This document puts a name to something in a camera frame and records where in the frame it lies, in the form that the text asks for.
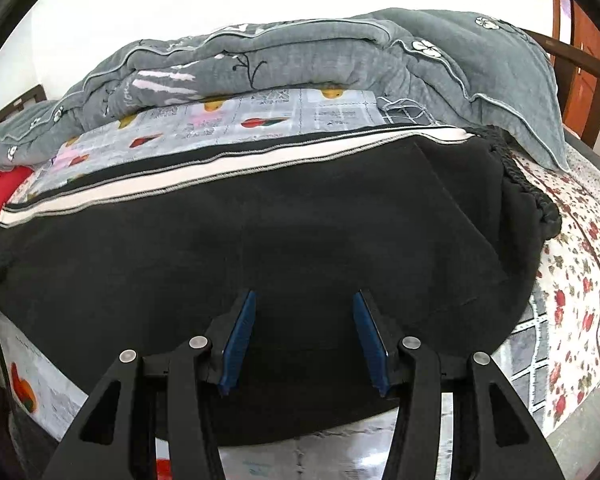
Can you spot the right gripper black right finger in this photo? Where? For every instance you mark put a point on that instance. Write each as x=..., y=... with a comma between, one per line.
x=494, y=435

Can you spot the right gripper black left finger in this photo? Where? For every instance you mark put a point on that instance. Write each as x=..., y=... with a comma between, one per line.
x=114, y=434

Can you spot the black pants with white stripe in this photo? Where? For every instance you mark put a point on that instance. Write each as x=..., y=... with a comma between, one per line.
x=260, y=269

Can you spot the fruit print grey bedsheet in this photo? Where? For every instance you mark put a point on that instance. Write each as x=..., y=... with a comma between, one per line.
x=220, y=120

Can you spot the red floral white bedsheet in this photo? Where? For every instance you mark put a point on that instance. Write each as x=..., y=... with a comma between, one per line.
x=555, y=348

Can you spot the dark wooden bed footboard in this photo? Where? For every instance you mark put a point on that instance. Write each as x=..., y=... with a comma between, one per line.
x=33, y=95

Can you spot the grey folded quilt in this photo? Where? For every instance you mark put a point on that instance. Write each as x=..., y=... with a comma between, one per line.
x=450, y=67

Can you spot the dark wooden bed headboard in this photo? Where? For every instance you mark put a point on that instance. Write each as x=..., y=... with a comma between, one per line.
x=578, y=77

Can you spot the orange wooden door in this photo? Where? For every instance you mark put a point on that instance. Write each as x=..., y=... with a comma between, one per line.
x=572, y=26

